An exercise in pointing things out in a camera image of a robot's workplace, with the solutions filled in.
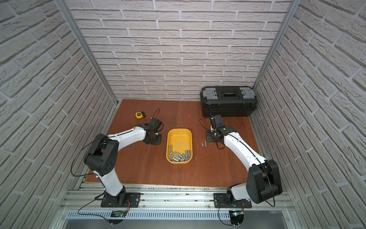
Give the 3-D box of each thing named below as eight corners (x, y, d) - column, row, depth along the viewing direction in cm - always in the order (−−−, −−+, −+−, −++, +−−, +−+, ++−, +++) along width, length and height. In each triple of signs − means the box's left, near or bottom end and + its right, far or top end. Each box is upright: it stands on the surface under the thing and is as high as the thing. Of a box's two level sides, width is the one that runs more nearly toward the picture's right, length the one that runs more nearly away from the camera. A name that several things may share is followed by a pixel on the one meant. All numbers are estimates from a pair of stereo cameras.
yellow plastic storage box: (165, 164, 88) (164, 160, 83) (168, 132, 103) (168, 127, 98) (192, 164, 88) (193, 160, 83) (191, 132, 103) (192, 128, 98)
